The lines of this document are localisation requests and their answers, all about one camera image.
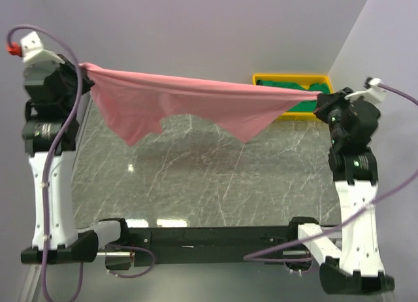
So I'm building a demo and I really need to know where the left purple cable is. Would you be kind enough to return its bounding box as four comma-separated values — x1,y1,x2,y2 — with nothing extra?
5,26,86,302

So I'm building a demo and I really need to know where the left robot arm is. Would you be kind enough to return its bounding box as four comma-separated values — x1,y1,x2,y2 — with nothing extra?
21,55,99,265

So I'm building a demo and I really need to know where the black base beam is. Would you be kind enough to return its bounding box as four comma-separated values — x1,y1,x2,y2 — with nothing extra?
104,226,314,271

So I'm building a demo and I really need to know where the pink t shirt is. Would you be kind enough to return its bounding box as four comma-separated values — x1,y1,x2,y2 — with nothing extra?
82,63,318,146

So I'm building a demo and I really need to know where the green t shirt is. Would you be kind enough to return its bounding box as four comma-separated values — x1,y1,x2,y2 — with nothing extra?
255,79,331,114

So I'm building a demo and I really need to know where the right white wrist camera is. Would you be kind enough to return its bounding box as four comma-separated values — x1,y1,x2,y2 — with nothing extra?
345,78,386,105

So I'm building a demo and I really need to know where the yellow plastic bin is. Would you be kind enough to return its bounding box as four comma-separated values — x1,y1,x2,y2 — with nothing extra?
252,74,333,121

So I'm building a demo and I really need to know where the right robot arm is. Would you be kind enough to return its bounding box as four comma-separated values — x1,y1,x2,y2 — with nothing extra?
287,88,395,295

